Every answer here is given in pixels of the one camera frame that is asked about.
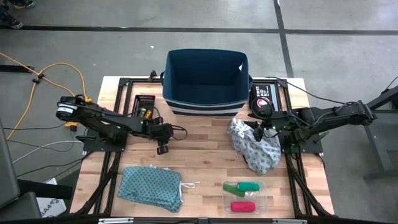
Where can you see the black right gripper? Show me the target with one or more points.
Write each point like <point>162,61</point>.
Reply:
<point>264,129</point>

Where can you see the clear plastic container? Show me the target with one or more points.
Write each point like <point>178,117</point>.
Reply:
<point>261,199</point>

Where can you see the red bandage roll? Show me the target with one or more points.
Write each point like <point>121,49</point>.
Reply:
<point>243,207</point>

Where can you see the amber pill bottle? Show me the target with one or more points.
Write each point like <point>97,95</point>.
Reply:
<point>149,114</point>

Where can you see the black metal stand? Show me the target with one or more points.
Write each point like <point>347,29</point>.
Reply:
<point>377,149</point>

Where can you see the person's shoe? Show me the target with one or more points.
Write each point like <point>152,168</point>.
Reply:
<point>23,3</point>
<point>11,21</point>

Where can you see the teal patterned gown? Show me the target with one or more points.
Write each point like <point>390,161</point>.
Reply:
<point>149,186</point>

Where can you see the grey patterned gown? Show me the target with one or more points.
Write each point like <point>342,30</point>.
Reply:
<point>261,155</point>

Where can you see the white printed cardboard box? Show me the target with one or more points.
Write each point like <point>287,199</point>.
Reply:
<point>53,207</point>

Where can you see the black aluminium table frame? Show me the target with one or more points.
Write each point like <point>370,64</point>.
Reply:
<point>123,81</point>

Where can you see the black first aid kit pouch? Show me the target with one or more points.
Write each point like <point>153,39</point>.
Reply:
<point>264,90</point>

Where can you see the grey chair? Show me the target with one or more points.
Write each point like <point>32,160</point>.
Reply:
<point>9,174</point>

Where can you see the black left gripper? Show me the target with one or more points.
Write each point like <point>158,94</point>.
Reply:
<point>161,133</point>

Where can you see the navy white striped fabric basket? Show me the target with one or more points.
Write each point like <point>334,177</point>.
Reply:
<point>205,77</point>

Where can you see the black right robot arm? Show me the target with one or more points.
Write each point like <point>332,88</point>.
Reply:
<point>335,116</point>

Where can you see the dark green bandage roll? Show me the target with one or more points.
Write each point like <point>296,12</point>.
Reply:
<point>230,189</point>

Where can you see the black mesh tray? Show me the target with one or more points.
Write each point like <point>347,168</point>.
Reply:
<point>146,100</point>

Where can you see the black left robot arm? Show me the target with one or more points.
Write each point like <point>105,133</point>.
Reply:
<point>93,115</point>

